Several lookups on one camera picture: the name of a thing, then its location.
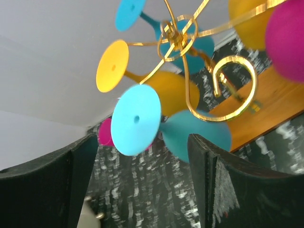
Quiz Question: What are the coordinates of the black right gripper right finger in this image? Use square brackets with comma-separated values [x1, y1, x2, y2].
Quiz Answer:
[187, 134, 304, 228]

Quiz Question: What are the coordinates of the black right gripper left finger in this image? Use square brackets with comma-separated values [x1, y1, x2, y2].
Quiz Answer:
[0, 134, 98, 228]

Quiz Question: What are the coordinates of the pink wine glass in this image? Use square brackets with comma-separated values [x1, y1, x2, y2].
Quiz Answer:
[98, 114, 161, 156]
[266, 0, 304, 82]

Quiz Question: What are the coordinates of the blue wine glass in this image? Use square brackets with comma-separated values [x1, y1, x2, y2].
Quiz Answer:
[111, 85, 232, 162]
[115, 0, 215, 74]

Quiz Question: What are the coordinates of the left yellow wine glass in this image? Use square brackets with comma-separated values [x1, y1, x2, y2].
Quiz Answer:
[95, 39, 200, 117]

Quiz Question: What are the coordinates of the yellow wine glass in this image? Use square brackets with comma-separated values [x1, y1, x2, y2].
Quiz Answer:
[95, 39, 200, 117]
[228, 0, 274, 50]

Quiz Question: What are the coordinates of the rear yellow wine glass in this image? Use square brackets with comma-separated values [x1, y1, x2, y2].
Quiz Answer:
[228, 0, 274, 50]

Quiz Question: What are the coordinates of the gold wire glass rack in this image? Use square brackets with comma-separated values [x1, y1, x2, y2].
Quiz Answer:
[125, 0, 304, 152]

